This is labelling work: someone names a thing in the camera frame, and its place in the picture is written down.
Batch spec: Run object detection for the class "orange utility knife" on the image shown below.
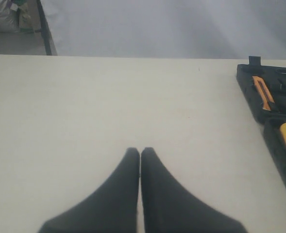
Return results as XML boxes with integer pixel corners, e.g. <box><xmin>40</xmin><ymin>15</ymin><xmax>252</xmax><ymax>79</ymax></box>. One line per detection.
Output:
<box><xmin>252</xmin><ymin>76</ymin><xmax>276</xmax><ymax>111</ymax></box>

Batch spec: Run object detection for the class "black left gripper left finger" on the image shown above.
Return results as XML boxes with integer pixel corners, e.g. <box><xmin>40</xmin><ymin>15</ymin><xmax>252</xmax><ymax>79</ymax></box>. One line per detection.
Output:
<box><xmin>39</xmin><ymin>148</ymin><xmax>140</xmax><ymax>233</ymax></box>

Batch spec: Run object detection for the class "black stand pole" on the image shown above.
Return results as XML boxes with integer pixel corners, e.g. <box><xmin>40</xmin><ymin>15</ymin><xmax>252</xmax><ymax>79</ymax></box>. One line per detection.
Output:
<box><xmin>35</xmin><ymin>0</ymin><xmax>52</xmax><ymax>56</ymax></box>

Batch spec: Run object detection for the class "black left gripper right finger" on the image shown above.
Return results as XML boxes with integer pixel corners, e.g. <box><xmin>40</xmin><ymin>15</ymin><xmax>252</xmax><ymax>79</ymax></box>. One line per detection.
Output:
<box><xmin>141</xmin><ymin>148</ymin><xmax>247</xmax><ymax>233</ymax></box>

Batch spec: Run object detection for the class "black plastic tool case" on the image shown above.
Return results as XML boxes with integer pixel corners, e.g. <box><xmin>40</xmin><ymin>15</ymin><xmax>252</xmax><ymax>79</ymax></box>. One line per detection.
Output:
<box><xmin>236</xmin><ymin>56</ymin><xmax>286</xmax><ymax>187</ymax></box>

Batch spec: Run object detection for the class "white sack in background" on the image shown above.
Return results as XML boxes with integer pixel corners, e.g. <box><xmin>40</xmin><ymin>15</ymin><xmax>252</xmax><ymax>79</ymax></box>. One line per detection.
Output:
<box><xmin>0</xmin><ymin>0</ymin><xmax>33</xmax><ymax>33</ymax></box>

